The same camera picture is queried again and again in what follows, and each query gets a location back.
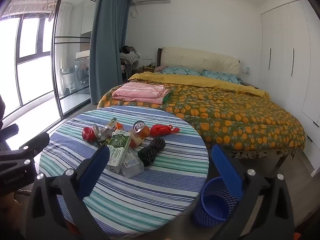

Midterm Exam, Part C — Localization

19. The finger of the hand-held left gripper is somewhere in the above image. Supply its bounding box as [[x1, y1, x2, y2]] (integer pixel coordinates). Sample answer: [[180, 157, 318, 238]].
[[0, 124, 19, 143], [12, 132, 50, 166]]

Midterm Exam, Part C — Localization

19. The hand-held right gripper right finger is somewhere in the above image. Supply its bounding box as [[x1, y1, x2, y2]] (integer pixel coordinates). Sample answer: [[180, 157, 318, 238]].
[[211, 144, 295, 240]]

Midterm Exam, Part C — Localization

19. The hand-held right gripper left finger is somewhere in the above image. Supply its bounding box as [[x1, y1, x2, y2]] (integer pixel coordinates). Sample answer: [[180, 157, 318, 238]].
[[26, 145, 110, 240]]

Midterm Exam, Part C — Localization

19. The green white milk carton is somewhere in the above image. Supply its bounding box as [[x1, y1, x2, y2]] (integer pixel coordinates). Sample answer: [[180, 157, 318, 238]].
[[105, 129, 132, 173]]

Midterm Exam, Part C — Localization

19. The crushed red soda can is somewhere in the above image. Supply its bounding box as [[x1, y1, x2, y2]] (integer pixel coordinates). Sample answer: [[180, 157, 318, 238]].
[[82, 123, 102, 143]]

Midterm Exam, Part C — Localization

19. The blue mesh wastebasket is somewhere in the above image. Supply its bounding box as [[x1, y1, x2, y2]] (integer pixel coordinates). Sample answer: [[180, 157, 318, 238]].
[[192, 176, 244, 228]]

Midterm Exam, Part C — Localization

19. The clear plastic box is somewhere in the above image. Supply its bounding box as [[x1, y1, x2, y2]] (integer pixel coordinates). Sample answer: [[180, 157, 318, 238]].
[[119, 147, 145, 178]]

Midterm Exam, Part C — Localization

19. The silver chip bag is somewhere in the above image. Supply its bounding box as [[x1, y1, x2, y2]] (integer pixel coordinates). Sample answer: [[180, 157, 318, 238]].
[[100, 117, 118, 143]]

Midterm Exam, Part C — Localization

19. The orange white snack wrapper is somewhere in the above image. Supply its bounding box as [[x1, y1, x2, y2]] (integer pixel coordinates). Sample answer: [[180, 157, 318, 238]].
[[129, 131, 145, 147]]

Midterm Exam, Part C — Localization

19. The black foam net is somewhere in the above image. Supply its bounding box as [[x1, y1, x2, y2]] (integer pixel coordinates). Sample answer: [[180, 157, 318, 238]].
[[137, 135, 166, 167]]

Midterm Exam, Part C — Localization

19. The orange soda can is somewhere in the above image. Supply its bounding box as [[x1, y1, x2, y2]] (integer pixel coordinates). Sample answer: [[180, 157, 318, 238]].
[[132, 120, 150, 140]]

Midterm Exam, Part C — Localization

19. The red plastic bag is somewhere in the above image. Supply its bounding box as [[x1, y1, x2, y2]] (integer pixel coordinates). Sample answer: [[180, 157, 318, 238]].
[[149, 124, 180, 137]]

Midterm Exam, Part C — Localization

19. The orange floral duvet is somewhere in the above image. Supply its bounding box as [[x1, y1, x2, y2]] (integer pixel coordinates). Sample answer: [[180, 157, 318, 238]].
[[97, 79, 306, 159]]

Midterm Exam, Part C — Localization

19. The striped round tablecloth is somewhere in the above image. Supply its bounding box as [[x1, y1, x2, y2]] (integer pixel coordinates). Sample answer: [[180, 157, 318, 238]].
[[38, 105, 210, 240]]

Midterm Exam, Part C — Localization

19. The black framed window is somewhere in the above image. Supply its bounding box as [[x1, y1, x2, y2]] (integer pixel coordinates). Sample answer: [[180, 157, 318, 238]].
[[0, 12, 53, 120]]

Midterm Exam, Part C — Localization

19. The washing machine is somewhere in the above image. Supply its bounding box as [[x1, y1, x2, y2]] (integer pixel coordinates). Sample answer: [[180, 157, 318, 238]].
[[75, 61, 90, 84]]

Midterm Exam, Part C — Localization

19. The folded pink striped sheet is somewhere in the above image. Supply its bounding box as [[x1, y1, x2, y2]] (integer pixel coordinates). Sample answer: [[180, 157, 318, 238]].
[[112, 81, 170, 105]]

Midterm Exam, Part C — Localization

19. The yellow blanket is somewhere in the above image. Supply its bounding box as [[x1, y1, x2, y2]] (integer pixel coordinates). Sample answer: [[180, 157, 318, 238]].
[[129, 71, 270, 99]]

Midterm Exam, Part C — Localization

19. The teal floral pillow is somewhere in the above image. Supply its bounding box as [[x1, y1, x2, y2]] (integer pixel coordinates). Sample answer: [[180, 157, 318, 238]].
[[160, 66, 203, 77], [201, 69, 243, 84]]

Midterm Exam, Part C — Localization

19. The wooden nightstand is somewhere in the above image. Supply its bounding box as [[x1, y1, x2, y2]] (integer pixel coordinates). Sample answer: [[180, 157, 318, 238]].
[[132, 66, 157, 76]]

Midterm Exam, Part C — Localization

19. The cream padded headboard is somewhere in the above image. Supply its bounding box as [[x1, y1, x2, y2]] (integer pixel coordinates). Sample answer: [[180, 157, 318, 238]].
[[157, 47, 241, 75]]

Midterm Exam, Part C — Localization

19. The pile of clothes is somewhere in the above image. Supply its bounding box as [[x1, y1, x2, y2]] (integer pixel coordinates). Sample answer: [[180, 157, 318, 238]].
[[119, 45, 141, 65]]

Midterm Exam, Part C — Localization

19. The blue curtain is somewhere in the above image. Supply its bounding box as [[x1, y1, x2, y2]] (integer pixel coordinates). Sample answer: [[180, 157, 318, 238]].
[[89, 0, 133, 105]]

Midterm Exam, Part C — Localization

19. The black framed glass door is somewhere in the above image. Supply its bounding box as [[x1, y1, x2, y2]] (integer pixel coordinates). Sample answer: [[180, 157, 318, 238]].
[[51, 0, 100, 118]]

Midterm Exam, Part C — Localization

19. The ceiling drying rack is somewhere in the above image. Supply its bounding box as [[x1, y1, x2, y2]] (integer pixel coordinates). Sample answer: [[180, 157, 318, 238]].
[[20, 0, 58, 18]]

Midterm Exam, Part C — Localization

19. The white wardrobe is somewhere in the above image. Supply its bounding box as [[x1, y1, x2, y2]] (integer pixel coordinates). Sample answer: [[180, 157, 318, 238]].
[[257, 0, 320, 178]]

